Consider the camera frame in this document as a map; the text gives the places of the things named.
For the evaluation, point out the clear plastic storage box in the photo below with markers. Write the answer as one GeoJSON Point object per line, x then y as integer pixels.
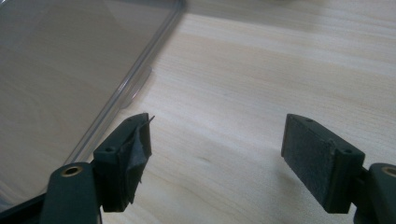
{"type": "Point", "coordinates": [62, 74]}

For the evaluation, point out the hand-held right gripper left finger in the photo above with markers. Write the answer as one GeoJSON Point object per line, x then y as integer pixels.
{"type": "Point", "coordinates": [120, 168]}

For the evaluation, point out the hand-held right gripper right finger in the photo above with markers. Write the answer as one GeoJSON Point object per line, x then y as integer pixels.
{"type": "Point", "coordinates": [317, 165]}

